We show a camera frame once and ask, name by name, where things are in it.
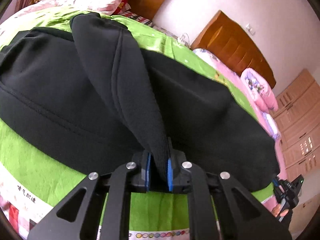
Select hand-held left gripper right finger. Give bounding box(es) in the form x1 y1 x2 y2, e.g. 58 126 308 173
166 137 293 240

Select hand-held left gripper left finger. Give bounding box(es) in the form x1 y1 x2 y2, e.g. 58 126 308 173
27 150 152 240

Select black pants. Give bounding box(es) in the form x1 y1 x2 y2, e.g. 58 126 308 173
0 12 280 192

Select person's right hand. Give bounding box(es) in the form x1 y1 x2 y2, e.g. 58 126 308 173
272 204 290 218

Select purple and white pillow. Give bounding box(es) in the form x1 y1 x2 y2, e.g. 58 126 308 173
265 114 282 141

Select light wooden wardrobe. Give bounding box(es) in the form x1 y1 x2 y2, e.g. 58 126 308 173
271 69 320 235

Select folded pink cartoon quilt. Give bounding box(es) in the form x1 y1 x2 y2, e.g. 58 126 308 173
240 67 278 113

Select pink bedspread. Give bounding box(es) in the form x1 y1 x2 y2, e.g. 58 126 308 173
192 47 288 213

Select green printed bed sheet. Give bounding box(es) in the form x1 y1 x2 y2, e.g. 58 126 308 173
0 6 275 240

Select white power strip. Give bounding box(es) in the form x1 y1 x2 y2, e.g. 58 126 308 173
178 33 192 46

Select pale floral bed sheet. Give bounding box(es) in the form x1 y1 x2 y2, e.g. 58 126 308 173
151 25 180 42

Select large wooden headboard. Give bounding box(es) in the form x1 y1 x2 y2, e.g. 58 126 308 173
190 10 277 89

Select plaid bed sheet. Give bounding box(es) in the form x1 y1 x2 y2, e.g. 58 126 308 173
120 10 154 27

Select small wooden headboard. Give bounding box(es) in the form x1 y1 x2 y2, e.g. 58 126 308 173
64 0 170 20

